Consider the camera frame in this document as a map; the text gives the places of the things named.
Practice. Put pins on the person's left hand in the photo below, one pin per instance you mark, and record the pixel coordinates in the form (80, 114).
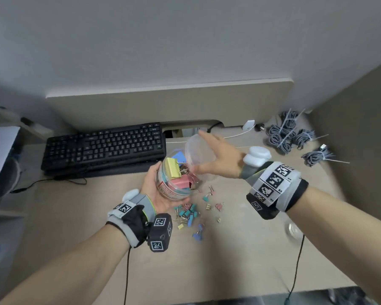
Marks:
(152, 195)

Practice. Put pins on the person's right hand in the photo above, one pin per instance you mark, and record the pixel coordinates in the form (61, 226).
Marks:
(225, 160)

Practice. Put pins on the person's left thumb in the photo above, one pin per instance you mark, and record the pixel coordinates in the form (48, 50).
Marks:
(154, 174)

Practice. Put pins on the person's right thumb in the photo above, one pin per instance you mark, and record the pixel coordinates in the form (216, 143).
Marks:
(201, 169)

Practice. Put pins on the clear plastic jar lid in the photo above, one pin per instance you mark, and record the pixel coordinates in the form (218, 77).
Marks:
(198, 152)

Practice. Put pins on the clear plastic jar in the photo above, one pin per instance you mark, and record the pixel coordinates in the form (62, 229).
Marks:
(173, 190)

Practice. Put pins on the person's right forearm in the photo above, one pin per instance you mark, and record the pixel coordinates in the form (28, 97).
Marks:
(346, 231)

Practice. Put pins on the person's left forearm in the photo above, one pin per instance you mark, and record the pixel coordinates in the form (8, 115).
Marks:
(69, 266)

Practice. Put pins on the large yellow binder clip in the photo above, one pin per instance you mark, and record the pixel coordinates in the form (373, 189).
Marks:
(171, 168)

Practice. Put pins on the large pink binder clip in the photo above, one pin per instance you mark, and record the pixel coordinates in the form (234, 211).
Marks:
(179, 182)

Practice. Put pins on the white left wrist puck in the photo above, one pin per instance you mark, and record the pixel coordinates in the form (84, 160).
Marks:
(130, 195)

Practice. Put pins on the white wrist puck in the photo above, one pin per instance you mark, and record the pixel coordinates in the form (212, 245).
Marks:
(257, 155)
(130, 195)

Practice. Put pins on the pile of small binder clips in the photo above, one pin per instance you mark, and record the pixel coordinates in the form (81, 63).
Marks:
(190, 214)

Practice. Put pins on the grey black left wrist band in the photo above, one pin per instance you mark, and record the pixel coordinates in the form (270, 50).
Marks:
(133, 219)

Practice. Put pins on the white right wrist puck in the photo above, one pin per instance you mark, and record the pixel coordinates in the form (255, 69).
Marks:
(257, 155)

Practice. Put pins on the black computer keyboard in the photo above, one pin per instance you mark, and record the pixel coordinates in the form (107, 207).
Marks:
(103, 147)

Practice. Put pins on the white power adapter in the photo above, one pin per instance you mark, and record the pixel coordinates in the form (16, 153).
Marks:
(249, 124)

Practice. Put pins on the black plug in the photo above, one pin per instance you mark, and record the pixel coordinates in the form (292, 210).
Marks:
(259, 127)

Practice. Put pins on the beige desk divider panel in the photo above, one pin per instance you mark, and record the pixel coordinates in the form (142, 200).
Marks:
(168, 101)

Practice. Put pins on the marker-tagged right wrist band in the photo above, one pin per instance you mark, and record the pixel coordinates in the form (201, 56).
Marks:
(274, 188)

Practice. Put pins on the clear round plastic piece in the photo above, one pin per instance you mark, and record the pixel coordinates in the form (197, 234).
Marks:
(292, 230)

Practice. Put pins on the beige side partition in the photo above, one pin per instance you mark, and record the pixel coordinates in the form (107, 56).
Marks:
(358, 139)

